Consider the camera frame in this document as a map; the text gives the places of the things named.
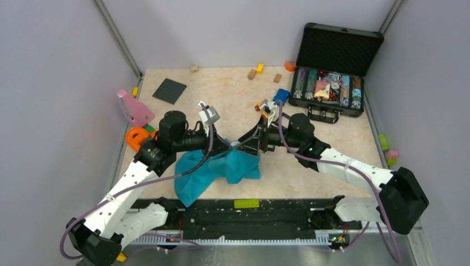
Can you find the pink plastic toy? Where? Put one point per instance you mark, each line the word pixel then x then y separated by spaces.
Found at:
pixel 136 112

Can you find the yellow wedge block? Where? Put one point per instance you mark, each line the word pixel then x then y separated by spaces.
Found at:
pixel 121 258

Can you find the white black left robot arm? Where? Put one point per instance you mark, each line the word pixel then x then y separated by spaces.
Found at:
pixel 101 233

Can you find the orange plastic toy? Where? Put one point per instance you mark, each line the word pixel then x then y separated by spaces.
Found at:
pixel 136 136

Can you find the tan wooden block left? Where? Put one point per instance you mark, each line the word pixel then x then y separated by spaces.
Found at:
pixel 251 75

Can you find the green pink toy pile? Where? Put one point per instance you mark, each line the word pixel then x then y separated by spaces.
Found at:
pixel 390 155

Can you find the black lego baseplate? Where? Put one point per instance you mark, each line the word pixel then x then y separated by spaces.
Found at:
pixel 169 91

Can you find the small beige letter cube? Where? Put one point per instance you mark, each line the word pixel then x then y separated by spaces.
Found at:
pixel 194 69

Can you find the blue toy car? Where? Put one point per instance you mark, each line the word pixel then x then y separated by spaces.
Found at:
pixel 281 95

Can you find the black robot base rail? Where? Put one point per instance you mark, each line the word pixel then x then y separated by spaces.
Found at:
pixel 273 219

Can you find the teal garment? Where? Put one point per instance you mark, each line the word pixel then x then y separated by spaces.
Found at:
pixel 232 165

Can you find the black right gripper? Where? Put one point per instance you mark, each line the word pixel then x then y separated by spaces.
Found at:
pixel 259 134

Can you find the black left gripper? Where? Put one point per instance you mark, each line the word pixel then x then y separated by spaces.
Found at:
pixel 219 144

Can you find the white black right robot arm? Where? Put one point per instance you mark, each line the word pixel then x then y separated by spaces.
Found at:
pixel 397 197

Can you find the yellow toy car red wheels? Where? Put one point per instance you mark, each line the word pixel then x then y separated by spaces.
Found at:
pixel 259 107

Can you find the orange tape roll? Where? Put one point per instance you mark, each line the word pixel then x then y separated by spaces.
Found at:
pixel 290 66

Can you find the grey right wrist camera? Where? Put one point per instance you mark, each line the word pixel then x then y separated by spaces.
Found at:
pixel 270 108

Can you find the tan wooden block right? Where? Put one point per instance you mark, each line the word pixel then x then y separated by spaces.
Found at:
pixel 277 78

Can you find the green label strip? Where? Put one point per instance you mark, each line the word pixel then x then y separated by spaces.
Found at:
pixel 246 203

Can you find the yellow wooden block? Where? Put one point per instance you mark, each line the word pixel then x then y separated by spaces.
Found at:
pixel 259 68

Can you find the small yellow block at wall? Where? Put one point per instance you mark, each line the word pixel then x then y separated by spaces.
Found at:
pixel 135 92

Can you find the tan wooden block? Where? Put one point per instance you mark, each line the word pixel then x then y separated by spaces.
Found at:
pixel 251 75
pixel 277 78

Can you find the black poker chip case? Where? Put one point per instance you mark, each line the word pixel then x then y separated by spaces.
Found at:
pixel 330 69

